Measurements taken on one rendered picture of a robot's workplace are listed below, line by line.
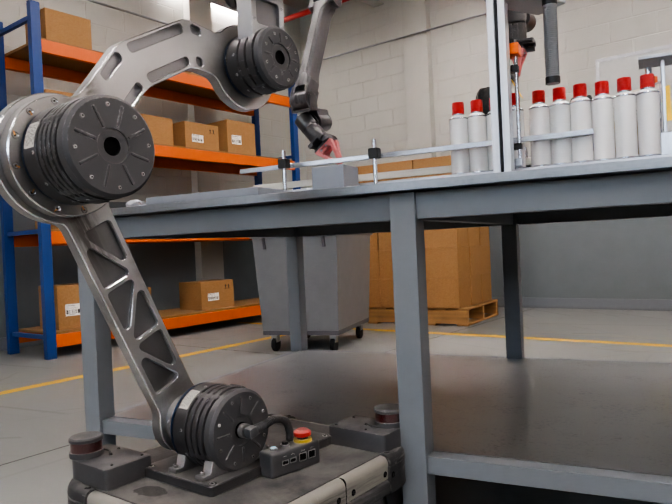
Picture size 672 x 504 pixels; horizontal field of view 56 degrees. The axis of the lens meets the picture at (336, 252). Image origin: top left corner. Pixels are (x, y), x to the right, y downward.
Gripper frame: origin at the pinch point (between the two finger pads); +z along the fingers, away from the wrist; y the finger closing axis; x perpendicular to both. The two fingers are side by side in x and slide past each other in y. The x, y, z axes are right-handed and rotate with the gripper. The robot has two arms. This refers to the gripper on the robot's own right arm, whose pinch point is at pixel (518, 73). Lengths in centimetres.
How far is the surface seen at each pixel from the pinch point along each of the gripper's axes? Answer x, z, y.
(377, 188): 66, 35, 21
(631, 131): 22.6, 23.6, -30.0
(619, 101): 22.5, 15.9, -27.6
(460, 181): 67, 35, 2
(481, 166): 21.6, 28.7, 7.6
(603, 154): 22.6, 28.6, -23.5
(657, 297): -420, 117, -44
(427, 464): 64, 97, 13
